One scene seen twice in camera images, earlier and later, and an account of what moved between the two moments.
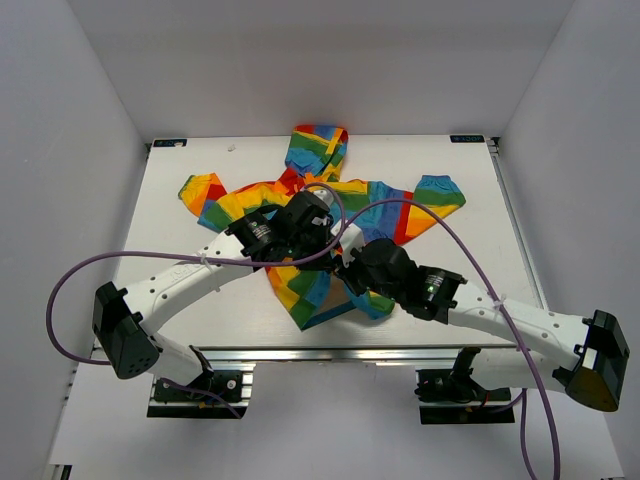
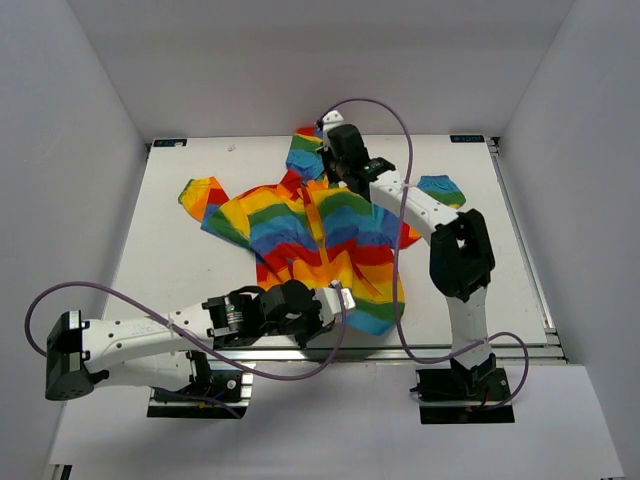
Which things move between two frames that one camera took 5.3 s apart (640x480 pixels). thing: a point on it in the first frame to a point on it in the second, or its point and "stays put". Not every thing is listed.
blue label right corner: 467,138 stays put
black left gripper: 323,231 to 315,329
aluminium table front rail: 268,355 stays put
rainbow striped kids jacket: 317,293 stays put
